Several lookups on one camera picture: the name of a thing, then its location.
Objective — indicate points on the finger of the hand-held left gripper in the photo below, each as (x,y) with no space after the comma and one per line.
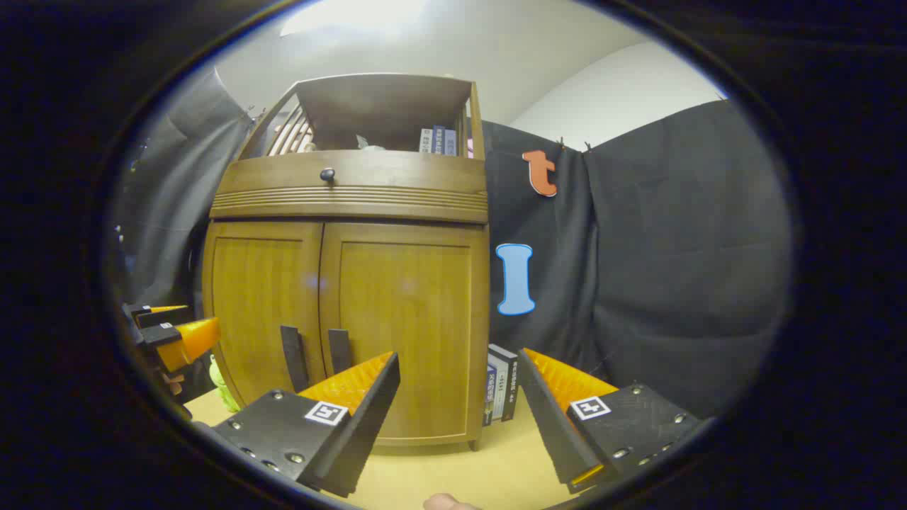
(191,340)
(164,317)

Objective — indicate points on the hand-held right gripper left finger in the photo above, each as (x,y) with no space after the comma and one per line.
(368,432)

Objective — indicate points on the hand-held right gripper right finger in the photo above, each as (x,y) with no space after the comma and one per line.
(549,425)

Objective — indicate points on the wooden cabinet door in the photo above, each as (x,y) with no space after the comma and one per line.
(411,304)
(262,297)

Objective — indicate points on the wooden double-door shoe cabinet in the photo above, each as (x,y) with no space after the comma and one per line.
(382,106)

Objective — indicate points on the black book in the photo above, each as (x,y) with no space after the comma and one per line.
(511,386)

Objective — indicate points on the grey book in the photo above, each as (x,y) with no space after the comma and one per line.
(500,393)

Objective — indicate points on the blue spined book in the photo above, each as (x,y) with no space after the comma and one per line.
(489,397)

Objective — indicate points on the green frog plush toy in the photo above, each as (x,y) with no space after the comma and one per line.
(227,397)

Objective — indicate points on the black round drawer knob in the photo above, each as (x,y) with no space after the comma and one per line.
(327,174)

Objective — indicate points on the curved wooden drawer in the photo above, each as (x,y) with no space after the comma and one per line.
(397,173)

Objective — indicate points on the pale small ornament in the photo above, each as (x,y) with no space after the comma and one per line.
(370,144)

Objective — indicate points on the white spined book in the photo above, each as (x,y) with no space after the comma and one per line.
(425,140)

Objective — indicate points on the dark blue book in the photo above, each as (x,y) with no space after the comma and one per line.
(438,139)

